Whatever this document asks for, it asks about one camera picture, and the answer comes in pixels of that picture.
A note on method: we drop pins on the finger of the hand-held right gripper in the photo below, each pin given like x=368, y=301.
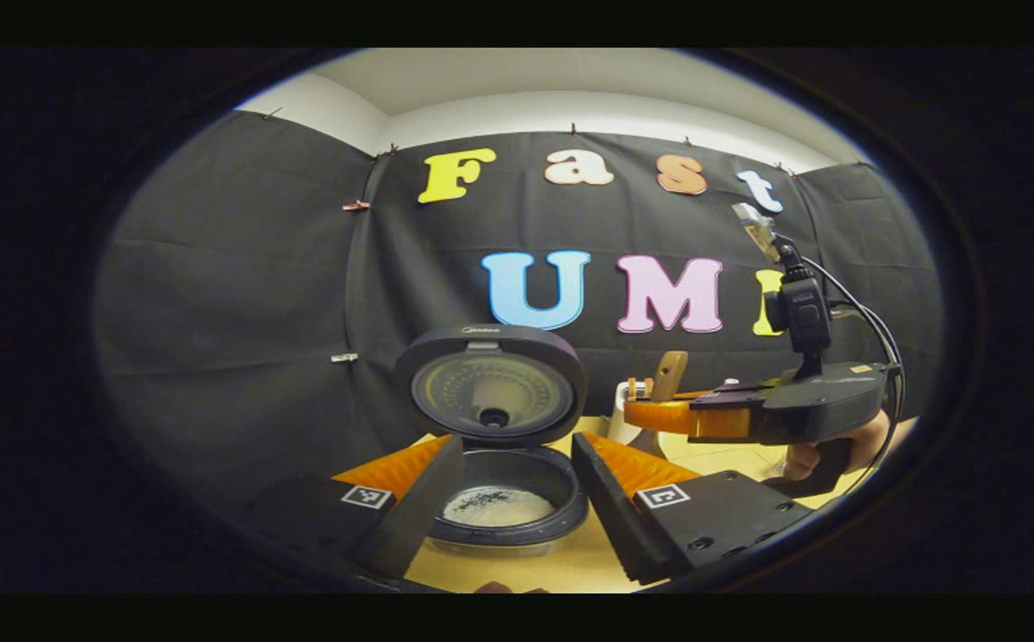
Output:
x=660, y=416

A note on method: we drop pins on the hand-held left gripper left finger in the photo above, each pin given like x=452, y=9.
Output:
x=419, y=517

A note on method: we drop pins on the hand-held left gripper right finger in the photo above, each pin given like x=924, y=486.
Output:
x=615, y=517

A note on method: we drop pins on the wooden spoon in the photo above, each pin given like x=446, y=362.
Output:
x=670, y=374

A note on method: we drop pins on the white rice heap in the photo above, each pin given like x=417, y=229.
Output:
x=499, y=506

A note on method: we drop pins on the dark rice cooker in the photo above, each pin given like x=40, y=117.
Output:
x=490, y=392

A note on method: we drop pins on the black backdrop cloth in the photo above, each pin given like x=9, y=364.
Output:
x=232, y=285

